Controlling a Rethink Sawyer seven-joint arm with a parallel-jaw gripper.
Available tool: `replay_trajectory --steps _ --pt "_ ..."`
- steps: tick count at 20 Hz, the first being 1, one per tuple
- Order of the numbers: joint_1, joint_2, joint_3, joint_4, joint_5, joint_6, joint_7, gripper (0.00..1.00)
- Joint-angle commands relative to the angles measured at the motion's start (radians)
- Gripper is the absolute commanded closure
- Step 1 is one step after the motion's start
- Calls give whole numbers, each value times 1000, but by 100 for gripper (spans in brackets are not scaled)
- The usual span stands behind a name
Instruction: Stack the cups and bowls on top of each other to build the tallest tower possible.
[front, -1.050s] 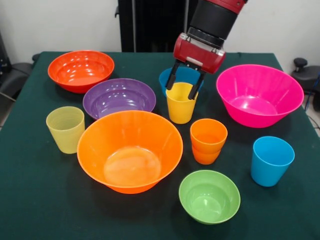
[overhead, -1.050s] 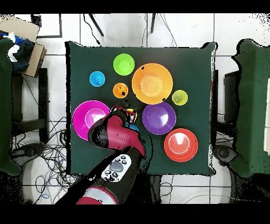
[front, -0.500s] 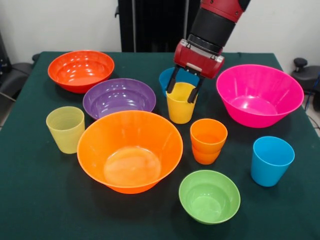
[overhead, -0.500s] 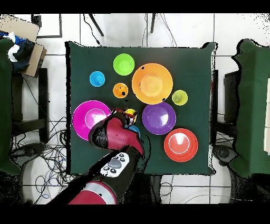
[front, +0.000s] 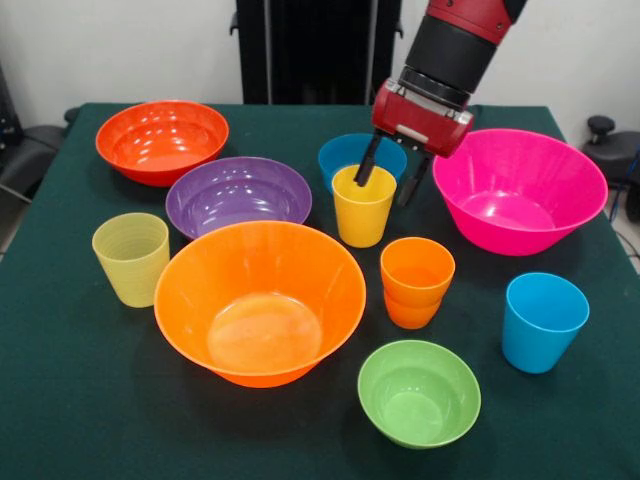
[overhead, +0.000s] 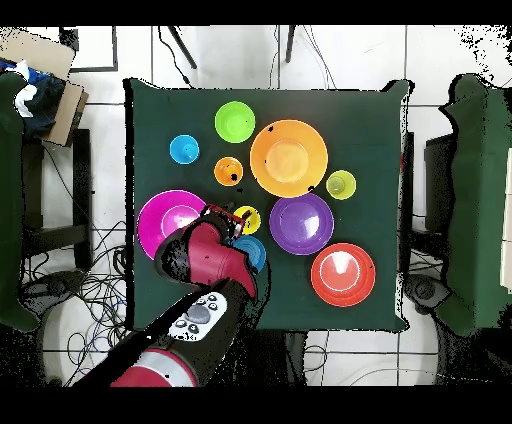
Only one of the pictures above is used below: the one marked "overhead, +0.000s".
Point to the blue plastic cup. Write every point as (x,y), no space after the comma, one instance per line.
(184,149)

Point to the blue and white clothes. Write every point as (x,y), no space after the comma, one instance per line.
(40,104)

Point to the green cloth covered table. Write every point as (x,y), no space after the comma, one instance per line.
(480,200)
(10,200)

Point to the purple plastic bowl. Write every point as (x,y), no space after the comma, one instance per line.
(301,224)

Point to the small blue plastic bowl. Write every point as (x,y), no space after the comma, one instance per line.
(254,250)

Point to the dark green table cloth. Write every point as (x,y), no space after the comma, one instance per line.
(360,140)

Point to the red plastic bowl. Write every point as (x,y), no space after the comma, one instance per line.
(342,274)

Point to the black metal frame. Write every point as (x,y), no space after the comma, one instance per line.
(114,48)

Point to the pale yellow-green plastic cup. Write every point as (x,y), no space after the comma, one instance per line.
(340,184)

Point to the black wooden stool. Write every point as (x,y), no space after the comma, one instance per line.
(82,180)

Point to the black tripod leg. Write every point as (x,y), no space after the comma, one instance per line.
(289,44)
(183,47)

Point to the yellow plastic cup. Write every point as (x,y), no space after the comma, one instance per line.
(254,220)

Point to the brown cardboard box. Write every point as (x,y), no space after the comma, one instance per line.
(40,52)

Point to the small green plastic bowl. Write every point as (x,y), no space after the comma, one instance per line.
(234,122)

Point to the large pink plastic bowl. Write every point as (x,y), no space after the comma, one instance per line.
(160,216)

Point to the large orange plastic bowl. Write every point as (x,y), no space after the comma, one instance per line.
(288,158)

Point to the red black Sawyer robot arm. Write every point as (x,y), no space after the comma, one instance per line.
(208,256)

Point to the orange plastic cup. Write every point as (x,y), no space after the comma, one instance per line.
(228,171)

